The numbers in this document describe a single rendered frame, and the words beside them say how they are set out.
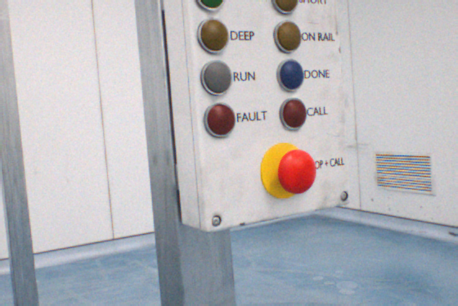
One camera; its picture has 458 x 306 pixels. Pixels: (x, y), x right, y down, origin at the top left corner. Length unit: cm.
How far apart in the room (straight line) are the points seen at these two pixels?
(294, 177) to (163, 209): 14
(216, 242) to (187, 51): 19
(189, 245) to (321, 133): 17
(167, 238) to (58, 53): 359
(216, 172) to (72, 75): 365
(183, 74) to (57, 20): 367
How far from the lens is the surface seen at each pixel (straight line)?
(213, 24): 46
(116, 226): 419
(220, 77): 45
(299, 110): 50
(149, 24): 53
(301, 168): 47
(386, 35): 425
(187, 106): 47
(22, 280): 163
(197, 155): 46
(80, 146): 407
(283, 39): 50
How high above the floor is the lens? 98
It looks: 4 degrees down
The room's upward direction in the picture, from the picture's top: 4 degrees counter-clockwise
